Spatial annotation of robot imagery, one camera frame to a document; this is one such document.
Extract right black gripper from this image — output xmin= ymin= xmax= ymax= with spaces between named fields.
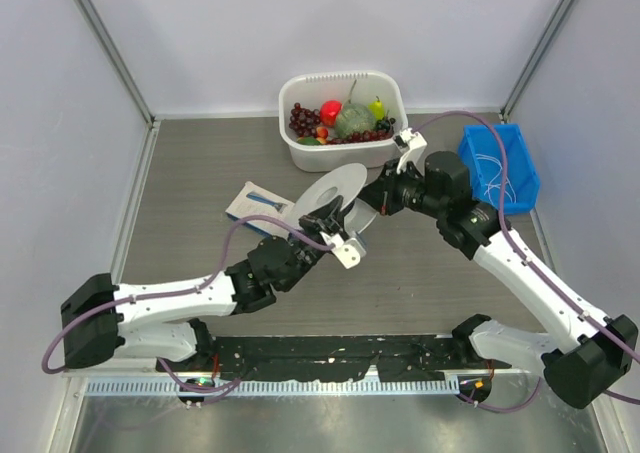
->
xmin=359 ymin=157 xmax=448 ymax=218

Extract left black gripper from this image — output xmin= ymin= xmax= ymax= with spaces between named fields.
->
xmin=280 ymin=197 xmax=346 ymax=293

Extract white perforated filament spool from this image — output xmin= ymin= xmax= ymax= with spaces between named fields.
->
xmin=285 ymin=163 xmax=378 ymax=234

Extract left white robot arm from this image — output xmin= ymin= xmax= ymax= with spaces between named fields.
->
xmin=51 ymin=197 xmax=366 ymax=372

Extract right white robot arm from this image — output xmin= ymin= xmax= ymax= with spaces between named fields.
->
xmin=358 ymin=151 xmax=638 ymax=409

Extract dark red grape bunch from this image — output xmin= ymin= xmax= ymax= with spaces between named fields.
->
xmin=326 ymin=130 xmax=392 ymax=145

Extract dark blue grapes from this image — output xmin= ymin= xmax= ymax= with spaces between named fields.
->
xmin=375 ymin=116 xmax=396 ymax=133

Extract green lime fruit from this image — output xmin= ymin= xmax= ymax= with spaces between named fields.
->
xmin=297 ymin=137 xmax=321 ymax=146

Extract blue razor package box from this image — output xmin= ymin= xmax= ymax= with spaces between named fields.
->
xmin=225 ymin=181 xmax=294 ymax=237

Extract orange peach fruit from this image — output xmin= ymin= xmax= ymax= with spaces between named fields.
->
xmin=315 ymin=126 xmax=329 ymax=143

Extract green melon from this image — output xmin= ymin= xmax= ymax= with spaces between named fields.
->
xmin=333 ymin=102 xmax=376 ymax=137

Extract yellow green pear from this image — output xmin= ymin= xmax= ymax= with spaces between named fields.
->
xmin=369 ymin=97 xmax=387 ymax=121

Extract blue plastic storage bin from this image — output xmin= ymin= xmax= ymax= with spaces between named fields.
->
xmin=457 ymin=124 xmax=540 ymax=216

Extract red pomegranate fruit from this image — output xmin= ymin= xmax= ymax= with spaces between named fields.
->
xmin=320 ymin=100 xmax=342 ymax=127

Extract white plastic fruit basket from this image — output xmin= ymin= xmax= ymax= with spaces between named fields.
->
xmin=279 ymin=70 xmax=408 ymax=172

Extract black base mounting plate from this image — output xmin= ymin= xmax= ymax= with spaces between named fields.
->
xmin=170 ymin=335 xmax=509 ymax=383

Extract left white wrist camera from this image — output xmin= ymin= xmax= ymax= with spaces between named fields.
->
xmin=320 ymin=231 xmax=367 ymax=269

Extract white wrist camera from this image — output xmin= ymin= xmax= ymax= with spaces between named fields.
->
xmin=320 ymin=231 xmax=367 ymax=269
xmin=393 ymin=128 xmax=427 ymax=174

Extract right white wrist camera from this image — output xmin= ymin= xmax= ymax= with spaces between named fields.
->
xmin=393 ymin=128 xmax=427 ymax=174

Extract white cable in bin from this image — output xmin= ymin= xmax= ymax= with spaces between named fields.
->
xmin=474 ymin=153 xmax=516 ymax=205

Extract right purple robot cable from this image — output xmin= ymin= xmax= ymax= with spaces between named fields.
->
xmin=412 ymin=110 xmax=640 ymax=415

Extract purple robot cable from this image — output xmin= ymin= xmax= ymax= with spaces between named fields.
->
xmin=412 ymin=110 xmax=640 ymax=415
xmin=40 ymin=214 xmax=336 ymax=407

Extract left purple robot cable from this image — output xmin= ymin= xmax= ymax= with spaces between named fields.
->
xmin=40 ymin=214 xmax=336 ymax=407

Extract white slotted cable duct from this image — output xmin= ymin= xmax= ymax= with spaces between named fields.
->
xmin=85 ymin=376 xmax=460 ymax=397

